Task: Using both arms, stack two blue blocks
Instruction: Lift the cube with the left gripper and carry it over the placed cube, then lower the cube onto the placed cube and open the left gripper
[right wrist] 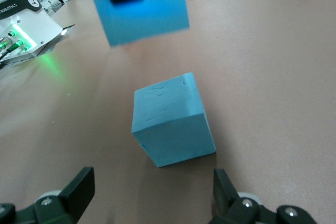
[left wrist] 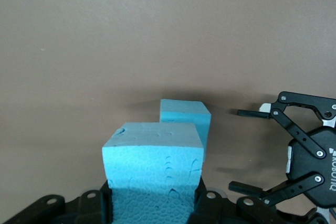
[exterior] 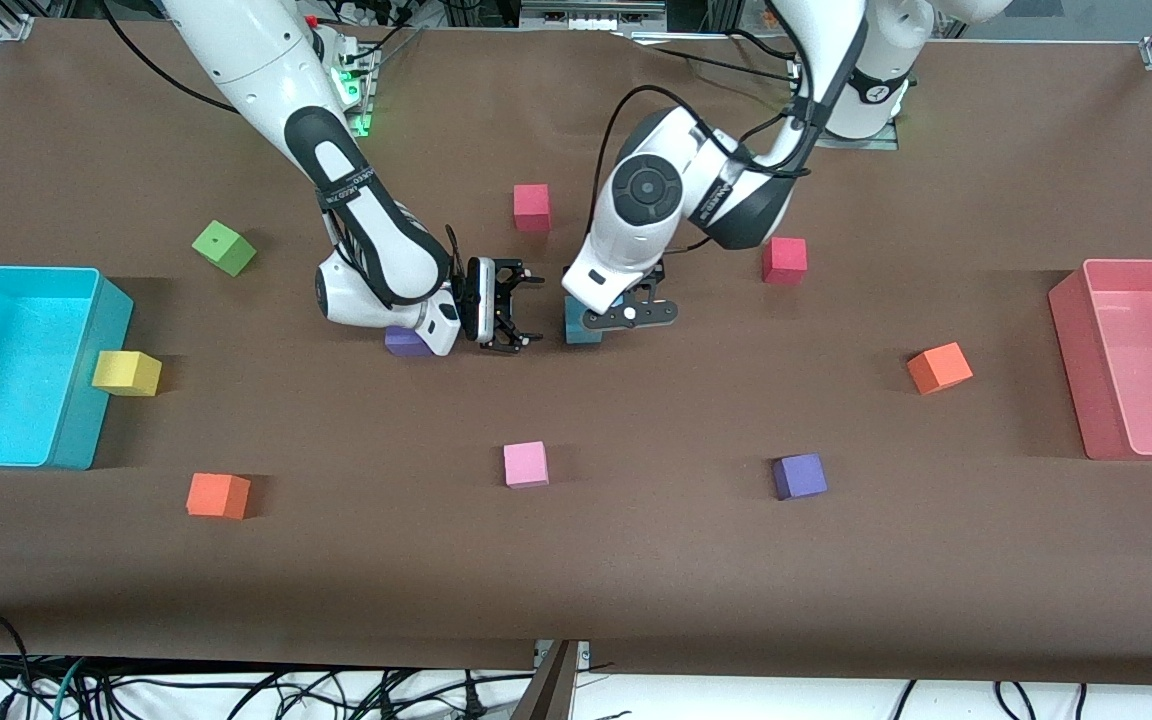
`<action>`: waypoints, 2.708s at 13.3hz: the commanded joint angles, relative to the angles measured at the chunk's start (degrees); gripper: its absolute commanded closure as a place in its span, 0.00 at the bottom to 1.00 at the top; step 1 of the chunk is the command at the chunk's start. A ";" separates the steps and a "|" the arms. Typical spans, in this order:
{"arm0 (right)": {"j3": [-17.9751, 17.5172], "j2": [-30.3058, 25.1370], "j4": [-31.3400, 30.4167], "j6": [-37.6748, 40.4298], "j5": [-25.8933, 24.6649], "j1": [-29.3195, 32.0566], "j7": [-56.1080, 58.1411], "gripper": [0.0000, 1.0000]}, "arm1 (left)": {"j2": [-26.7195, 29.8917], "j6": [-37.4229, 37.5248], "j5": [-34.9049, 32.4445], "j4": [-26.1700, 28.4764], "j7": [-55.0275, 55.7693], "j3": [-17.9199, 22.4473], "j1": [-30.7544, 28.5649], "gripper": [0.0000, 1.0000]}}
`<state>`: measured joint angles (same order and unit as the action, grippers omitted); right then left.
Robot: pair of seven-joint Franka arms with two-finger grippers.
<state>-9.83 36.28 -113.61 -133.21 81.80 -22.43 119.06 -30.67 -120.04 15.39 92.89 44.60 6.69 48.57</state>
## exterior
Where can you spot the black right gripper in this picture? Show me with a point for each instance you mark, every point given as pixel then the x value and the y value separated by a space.
pixel 485 300

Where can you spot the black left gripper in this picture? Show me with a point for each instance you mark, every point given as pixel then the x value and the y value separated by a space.
pixel 658 275

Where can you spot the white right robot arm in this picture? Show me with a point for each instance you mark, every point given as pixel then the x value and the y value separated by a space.
pixel 236 50

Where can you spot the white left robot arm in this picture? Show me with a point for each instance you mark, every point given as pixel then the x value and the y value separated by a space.
pixel 626 255

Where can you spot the red foam block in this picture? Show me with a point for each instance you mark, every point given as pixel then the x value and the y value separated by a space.
pixel 531 205
pixel 784 258

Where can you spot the purple foam block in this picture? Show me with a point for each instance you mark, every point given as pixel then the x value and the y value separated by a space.
pixel 799 476
pixel 406 345

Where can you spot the pink foam block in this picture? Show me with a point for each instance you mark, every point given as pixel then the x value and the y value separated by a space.
pixel 526 464

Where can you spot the white power strip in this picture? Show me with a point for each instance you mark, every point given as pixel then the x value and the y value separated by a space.
pixel 586 20

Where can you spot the brown table cover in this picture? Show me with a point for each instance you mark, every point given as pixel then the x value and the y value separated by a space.
pixel 576 580

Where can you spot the orange foam block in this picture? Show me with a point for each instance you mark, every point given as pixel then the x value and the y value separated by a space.
pixel 939 367
pixel 216 495

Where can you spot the green foam block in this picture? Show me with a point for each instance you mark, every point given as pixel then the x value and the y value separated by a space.
pixel 224 247

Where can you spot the yellow foam block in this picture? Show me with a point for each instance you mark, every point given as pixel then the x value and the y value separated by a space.
pixel 126 371

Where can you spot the pink plastic bin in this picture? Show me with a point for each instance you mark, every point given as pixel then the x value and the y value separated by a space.
pixel 1146 380

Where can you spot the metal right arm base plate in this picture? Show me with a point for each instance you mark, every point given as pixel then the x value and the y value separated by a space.
pixel 364 110

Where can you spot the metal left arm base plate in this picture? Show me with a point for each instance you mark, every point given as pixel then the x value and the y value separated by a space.
pixel 876 143

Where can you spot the silver metal bracket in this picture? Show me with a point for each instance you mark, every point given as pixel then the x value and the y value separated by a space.
pixel 584 652

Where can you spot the dark metal table post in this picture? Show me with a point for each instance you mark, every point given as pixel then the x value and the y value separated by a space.
pixel 551 695

